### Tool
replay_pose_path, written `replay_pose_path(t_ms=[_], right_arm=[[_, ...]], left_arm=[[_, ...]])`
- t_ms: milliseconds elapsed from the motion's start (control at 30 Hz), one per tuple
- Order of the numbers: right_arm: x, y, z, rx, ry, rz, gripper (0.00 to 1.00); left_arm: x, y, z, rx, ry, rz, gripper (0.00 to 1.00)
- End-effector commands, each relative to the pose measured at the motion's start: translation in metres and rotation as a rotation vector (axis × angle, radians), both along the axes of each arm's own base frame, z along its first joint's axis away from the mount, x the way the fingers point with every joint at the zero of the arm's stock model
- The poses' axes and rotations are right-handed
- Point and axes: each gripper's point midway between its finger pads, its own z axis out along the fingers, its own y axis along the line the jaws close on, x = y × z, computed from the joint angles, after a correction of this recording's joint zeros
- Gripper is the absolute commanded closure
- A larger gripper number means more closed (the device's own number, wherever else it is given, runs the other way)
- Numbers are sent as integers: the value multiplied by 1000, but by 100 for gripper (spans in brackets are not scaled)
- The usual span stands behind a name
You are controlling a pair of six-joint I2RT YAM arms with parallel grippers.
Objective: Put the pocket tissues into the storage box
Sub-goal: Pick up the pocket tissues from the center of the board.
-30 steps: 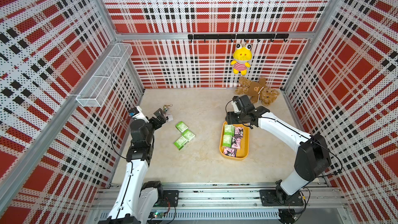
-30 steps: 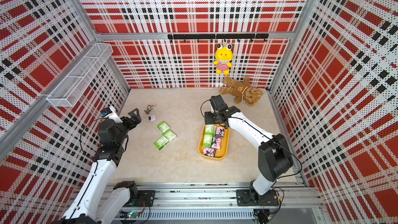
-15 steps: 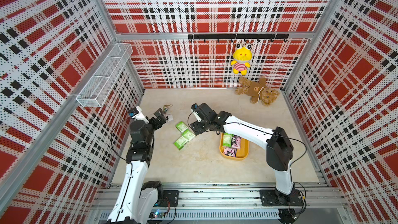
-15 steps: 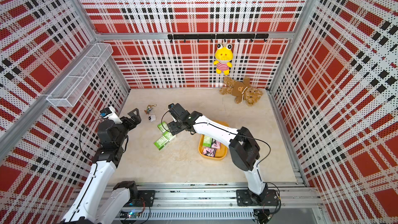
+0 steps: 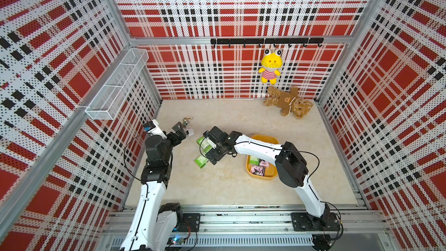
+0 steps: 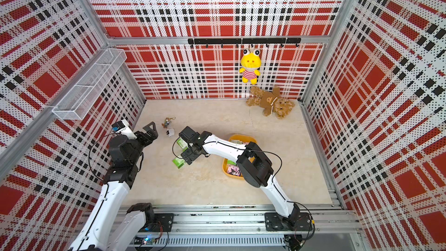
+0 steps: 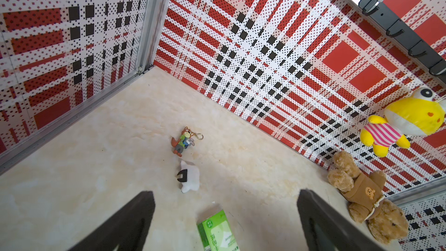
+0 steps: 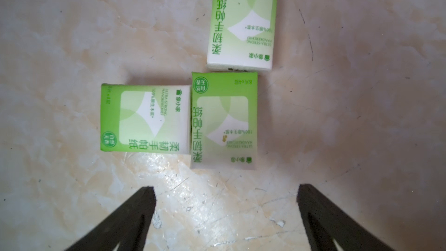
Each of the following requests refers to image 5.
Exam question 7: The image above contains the brown teddy bear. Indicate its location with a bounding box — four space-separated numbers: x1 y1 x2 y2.
263 86 314 119

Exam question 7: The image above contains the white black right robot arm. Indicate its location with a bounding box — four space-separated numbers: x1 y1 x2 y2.
203 127 341 231

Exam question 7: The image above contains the white wire mesh basket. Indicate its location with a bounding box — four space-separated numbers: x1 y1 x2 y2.
85 48 149 120

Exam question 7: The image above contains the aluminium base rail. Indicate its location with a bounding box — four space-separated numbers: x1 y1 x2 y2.
104 203 391 248

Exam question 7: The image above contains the fox figure keychain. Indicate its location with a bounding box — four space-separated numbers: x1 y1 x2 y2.
182 117 193 128

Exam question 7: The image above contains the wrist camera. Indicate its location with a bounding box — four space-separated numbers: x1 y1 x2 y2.
143 119 167 139
203 126 228 148

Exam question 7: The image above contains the green tissue pack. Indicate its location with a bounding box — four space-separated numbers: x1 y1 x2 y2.
196 137 206 146
200 144 214 155
195 155 209 168
249 156 260 166

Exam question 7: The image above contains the pink tissue pack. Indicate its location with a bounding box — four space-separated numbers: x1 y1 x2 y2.
259 159 270 167
250 165 266 177

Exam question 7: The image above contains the pink tissue pack bottom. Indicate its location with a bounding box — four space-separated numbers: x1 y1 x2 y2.
250 165 266 177

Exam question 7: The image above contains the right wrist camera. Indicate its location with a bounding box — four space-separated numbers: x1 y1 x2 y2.
203 126 228 148

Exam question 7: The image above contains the black hook rail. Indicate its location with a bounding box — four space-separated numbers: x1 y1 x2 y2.
210 37 324 46

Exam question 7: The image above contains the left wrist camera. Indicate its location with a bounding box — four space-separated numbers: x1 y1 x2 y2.
143 119 167 139

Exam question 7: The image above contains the yellow storage tray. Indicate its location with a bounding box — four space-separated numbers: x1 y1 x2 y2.
246 134 278 180

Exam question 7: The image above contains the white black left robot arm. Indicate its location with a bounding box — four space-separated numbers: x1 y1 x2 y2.
120 120 187 251

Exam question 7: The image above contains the yellow frog plush toy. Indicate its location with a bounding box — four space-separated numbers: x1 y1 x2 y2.
259 49 283 85

